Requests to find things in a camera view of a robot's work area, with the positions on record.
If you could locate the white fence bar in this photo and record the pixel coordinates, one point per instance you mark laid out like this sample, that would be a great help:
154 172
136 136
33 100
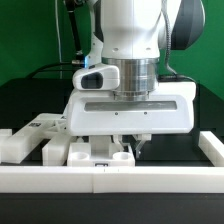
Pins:
212 147
38 179

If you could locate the white front fence bar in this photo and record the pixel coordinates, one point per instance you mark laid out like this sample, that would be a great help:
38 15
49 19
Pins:
38 179

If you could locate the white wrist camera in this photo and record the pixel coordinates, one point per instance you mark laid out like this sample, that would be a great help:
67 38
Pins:
97 77

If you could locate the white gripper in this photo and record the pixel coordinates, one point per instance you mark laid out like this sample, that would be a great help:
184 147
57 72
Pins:
168 109

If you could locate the white right fence bar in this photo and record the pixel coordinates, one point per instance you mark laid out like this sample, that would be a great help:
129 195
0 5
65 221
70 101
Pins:
212 147

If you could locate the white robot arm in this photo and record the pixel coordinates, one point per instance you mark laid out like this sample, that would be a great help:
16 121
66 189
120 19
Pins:
121 93

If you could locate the white left fence block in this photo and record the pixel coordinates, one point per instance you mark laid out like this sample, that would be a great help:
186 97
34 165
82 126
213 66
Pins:
4 135

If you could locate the white chair seat part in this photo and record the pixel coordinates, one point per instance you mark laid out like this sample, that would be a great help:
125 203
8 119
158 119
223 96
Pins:
99 151

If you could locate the white chair back part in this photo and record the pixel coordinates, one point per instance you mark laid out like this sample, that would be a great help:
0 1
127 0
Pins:
50 127

